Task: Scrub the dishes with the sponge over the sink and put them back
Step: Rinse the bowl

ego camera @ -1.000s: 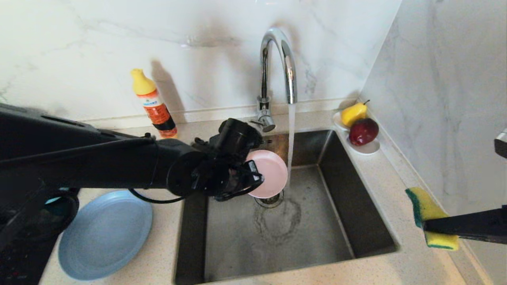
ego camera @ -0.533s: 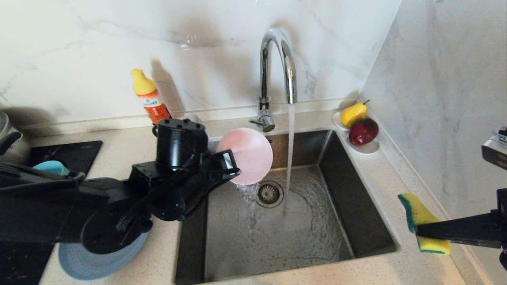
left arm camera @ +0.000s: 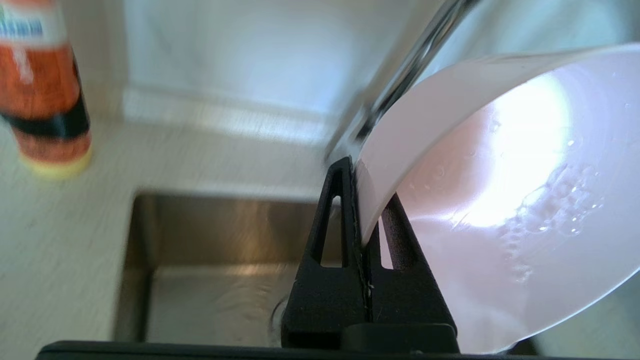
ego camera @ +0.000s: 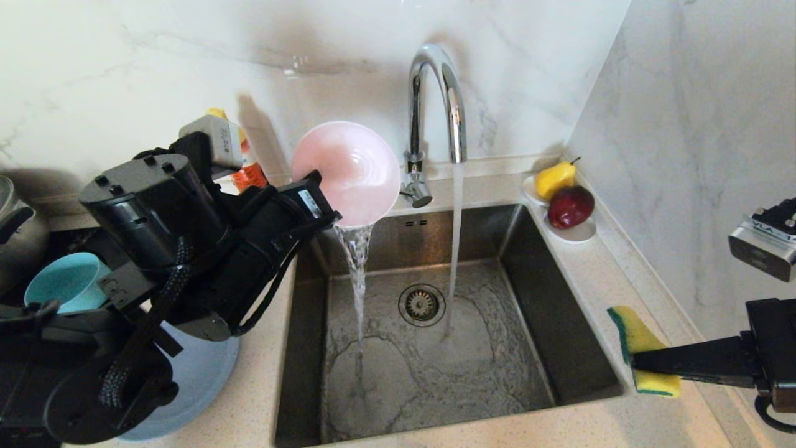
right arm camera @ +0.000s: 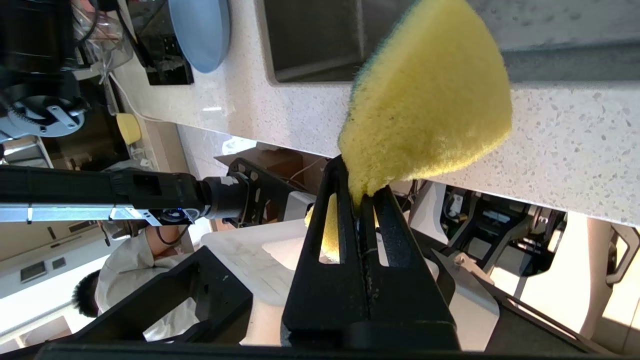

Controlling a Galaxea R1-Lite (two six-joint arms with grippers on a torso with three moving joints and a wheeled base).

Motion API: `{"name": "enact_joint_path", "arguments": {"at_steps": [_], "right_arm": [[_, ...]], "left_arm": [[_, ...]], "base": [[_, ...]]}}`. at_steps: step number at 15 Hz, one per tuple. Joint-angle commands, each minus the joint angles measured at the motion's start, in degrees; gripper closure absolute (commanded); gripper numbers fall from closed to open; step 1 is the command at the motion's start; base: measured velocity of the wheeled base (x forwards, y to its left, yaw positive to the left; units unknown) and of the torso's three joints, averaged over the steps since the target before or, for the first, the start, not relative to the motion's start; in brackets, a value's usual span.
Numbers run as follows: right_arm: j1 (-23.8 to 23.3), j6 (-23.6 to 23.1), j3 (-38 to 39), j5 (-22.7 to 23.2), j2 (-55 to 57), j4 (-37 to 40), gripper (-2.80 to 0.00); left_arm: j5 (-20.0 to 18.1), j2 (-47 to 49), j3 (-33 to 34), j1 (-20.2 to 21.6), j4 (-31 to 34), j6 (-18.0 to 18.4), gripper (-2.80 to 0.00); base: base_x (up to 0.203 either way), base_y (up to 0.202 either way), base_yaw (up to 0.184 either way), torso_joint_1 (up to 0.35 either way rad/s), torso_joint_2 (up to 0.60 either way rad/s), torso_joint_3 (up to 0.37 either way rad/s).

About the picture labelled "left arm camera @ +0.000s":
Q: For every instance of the metal sink drain strainer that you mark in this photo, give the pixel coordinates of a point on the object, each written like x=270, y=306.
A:
x=277, y=320

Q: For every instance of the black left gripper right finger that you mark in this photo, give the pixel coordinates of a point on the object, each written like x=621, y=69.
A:
x=405, y=300

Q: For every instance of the stainless steel sink basin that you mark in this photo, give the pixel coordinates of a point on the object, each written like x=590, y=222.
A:
x=210, y=250

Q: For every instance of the chrome gooseneck faucet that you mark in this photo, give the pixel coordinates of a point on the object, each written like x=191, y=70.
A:
x=410, y=60

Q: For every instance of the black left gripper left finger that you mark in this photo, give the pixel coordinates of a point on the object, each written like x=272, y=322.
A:
x=325, y=300

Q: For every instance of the pink plastic bowl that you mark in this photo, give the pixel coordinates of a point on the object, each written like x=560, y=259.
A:
x=500, y=200

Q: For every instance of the orange dish soap bottle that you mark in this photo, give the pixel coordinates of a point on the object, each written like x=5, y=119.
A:
x=40, y=90

